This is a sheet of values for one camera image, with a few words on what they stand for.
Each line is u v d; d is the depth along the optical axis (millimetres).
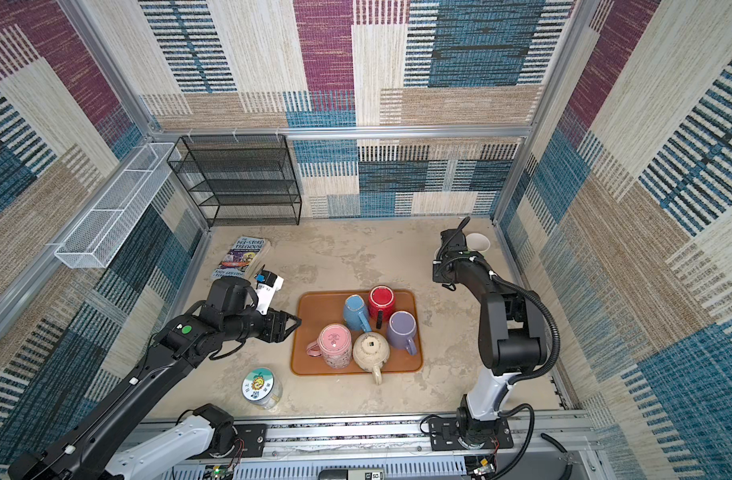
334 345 760
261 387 742
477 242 1008
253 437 744
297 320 707
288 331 674
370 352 781
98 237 715
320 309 966
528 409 691
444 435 732
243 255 1081
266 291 662
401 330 828
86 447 393
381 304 875
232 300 568
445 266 695
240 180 1091
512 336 494
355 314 852
